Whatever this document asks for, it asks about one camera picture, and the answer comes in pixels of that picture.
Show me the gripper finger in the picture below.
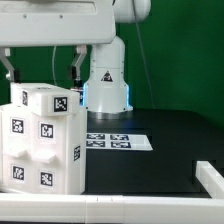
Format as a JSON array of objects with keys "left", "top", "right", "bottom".
[{"left": 0, "top": 47, "right": 21, "bottom": 83}]

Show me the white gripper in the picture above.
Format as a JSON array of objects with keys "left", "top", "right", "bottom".
[{"left": 0, "top": 0, "right": 116, "bottom": 81}]

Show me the white cabinet top block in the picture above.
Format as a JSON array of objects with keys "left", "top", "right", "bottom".
[{"left": 11, "top": 83, "right": 80, "bottom": 116}]

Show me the white small door panel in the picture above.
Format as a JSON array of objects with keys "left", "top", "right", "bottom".
[{"left": 3, "top": 115, "right": 32, "bottom": 192}]

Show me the white cabinet door panel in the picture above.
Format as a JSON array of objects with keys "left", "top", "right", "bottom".
[{"left": 31, "top": 117, "right": 66, "bottom": 194}]

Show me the white cabinet body box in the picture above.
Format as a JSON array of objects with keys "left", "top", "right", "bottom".
[{"left": 0, "top": 104, "right": 87, "bottom": 194}]

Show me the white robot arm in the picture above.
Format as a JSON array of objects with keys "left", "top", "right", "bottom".
[{"left": 0, "top": 0, "right": 151, "bottom": 117}]

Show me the white flat marker plate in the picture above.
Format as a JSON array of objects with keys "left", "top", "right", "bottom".
[{"left": 86, "top": 133, "right": 153, "bottom": 151}]

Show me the white front rail bar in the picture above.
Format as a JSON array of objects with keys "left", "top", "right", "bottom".
[{"left": 0, "top": 161, "right": 224, "bottom": 224}]

